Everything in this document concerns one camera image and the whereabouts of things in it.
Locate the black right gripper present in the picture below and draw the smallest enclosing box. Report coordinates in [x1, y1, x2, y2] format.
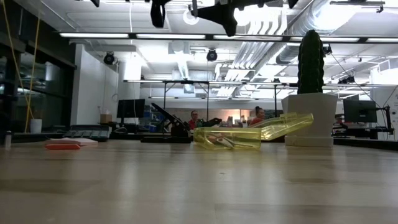
[150, 0, 299, 37]

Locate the white sticky notepad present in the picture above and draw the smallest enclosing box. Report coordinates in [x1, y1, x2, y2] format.
[46, 138, 100, 147]

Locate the long ceiling light bar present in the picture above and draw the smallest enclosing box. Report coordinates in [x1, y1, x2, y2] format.
[58, 32, 398, 44]

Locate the green cactus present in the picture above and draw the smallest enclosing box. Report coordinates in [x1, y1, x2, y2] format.
[297, 29, 326, 95]

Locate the person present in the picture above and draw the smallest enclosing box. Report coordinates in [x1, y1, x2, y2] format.
[188, 110, 201, 131]
[248, 106, 266, 127]

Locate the black computer monitor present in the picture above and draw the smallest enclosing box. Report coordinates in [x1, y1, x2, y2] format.
[343, 99, 378, 124]
[116, 98, 146, 125]

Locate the yellow transparent pencil case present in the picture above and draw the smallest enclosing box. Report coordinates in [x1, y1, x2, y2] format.
[192, 112, 315, 151]

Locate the white hexagonal plant pot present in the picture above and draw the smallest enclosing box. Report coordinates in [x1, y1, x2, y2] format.
[281, 92, 339, 147]

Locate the black desk calculator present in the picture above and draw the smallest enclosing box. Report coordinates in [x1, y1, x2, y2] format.
[62, 124, 111, 142]

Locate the white cup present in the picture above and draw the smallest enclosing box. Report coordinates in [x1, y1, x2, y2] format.
[29, 118, 43, 134]

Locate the black background desk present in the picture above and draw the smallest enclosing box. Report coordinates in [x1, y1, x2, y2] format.
[331, 123, 396, 139]

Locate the white ring lamp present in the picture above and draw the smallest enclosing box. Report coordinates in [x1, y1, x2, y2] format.
[182, 7, 201, 26]

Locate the black background workstation frame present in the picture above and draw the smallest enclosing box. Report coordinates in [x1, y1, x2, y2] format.
[123, 79, 299, 123]

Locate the silver ventilation duct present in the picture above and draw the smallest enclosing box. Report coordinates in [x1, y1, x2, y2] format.
[275, 0, 368, 65]

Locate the yellow cable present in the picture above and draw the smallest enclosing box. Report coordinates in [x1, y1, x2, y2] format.
[1, 0, 43, 133]

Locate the black aluminium table frame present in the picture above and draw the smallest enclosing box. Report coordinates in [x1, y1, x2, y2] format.
[11, 132, 398, 152]

